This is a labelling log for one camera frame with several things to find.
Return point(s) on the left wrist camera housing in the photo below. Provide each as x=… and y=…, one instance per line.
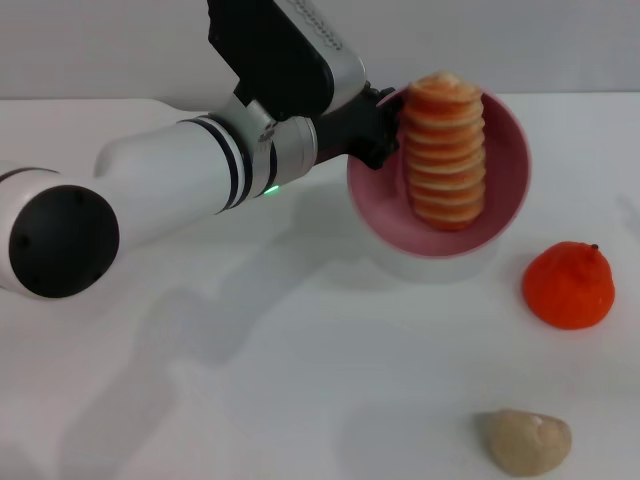
x=280, y=60

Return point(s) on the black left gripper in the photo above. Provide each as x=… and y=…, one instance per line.
x=350, y=130

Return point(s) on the orange tangerine toy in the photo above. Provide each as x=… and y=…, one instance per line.
x=567, y=290

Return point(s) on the beige round bun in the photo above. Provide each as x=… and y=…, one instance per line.
x=525, y=442

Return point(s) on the long ridged orange bread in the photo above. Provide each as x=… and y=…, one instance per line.
x=445, y=155

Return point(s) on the pink plastic bowl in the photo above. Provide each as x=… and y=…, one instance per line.
x=500, y=165

